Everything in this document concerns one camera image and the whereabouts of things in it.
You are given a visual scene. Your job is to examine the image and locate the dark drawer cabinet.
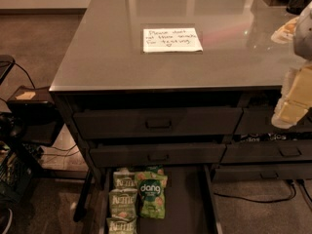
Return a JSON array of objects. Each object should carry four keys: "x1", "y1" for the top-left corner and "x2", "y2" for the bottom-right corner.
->
[{"x1": 48, "y1": 0, "x2": 312, "y2": 234}]

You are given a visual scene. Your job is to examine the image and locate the black crate on floor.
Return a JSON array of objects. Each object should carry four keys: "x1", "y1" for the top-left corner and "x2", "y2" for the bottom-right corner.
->
[{"x1": 0, "y1": 141, "x2": 43, "y2": 203}]

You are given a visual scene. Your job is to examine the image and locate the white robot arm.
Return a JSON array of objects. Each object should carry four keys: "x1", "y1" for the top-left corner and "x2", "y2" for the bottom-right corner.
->
[{"x1": 271, "y1": 2, "x2": 312, "y2": 129}]

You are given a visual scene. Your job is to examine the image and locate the green kettle chip bag top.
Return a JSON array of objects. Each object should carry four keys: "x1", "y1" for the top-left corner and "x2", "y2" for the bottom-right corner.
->
[{"x1": 113, "y1": 169, "x2": 136, "y2": 189}]

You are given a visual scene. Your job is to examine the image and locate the open bottom left drawer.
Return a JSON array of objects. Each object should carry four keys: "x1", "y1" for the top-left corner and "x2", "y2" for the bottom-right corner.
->
[{"x1": 97, "y1": 165, "x2": 224, "y2": 234}]

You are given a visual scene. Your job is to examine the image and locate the green dang rice chip bag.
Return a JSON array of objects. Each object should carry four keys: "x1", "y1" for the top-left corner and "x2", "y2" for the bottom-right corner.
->
[{"x1": 135, "y1": 172, "x2": 168, "y2": 219}]

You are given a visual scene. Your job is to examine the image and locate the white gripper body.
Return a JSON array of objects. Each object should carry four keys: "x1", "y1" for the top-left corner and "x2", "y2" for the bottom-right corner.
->
[{"x1": 271, "y1": 65, "x2": 312, "y2": 129}]

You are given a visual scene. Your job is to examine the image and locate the dark snack bags in drawer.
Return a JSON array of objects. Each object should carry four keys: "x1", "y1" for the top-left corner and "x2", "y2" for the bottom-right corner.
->
[{"x1": 240, "y1": 133, "x2": 312, "y2": 142}]

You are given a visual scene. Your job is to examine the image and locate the bottom right drawer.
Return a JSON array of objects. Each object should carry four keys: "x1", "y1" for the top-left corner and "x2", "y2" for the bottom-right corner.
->
[{"x1": 214, "y1": 163, "x2": 312, "y2": 181}]

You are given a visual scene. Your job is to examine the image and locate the middle left drawer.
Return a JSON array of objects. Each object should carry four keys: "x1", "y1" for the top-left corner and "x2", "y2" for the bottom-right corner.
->
[{"x1": 90, "y1": 142, "x2": 225, "y2": 168}]

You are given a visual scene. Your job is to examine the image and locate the black side stand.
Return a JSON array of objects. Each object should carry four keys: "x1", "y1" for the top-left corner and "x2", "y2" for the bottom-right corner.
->
[{"x1": 7, "y1": 86, "x2": 63, "y2": 146}]

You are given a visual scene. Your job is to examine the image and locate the green kettle chip bag bottom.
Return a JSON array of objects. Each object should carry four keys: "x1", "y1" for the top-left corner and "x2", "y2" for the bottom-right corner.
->
[{"x1": 106, "y1": 217, "x2": 137, "y2": 234}]

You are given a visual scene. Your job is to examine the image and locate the middle right drawer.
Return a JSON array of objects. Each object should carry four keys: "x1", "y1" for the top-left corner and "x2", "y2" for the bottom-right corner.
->
[{"x1": 221, "y1": 140, "x2": 312, "y2": 164}]

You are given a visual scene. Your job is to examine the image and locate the black floor cable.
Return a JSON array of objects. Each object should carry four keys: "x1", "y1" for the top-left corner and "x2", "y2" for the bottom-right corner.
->
[{"x1": 213, "y1": 178, "x2": 312, "y2": 213}]

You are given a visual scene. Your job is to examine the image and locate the green kettle chip bag middle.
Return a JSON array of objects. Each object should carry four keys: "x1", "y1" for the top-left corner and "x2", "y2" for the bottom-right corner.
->
[{"x1": 109, "y1": 188, "x2": 137, "y2": 220}]

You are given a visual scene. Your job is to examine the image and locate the top right drawer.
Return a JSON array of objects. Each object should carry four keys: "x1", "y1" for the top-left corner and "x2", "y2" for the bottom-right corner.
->
[{"x1": 235, "y1": 107, "x2": 312, "y2": 135}]

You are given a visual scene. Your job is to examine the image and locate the top left drawer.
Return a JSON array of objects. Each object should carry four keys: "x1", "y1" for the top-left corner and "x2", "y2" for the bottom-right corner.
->
[{"x1": 73, "y1": 107, "x2": 243, "y2": 139}]

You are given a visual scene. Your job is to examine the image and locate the green kettle chip bag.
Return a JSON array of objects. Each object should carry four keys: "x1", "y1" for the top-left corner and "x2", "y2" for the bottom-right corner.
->
[
  {"x1": 109, "y1": 188, "x2": 137, "y2": 220},
  {"x1": 113, "y1": 169, "x2": 136, "y2": 189},
  {"x1": 106, "y1": 217, "x2": 137, "y2": 234}
]

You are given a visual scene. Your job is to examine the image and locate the white handwritten paper note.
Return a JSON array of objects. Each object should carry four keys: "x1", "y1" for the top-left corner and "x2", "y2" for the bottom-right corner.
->
[{"x1": 142, "y1": 28, "x2": 203, "y2": 53}]

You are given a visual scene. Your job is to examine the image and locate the green chip bag behind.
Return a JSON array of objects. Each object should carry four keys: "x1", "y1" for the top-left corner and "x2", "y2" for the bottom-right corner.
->
[{"x1": 145, "y1": 165, "x2": 165, "y2": 176}]

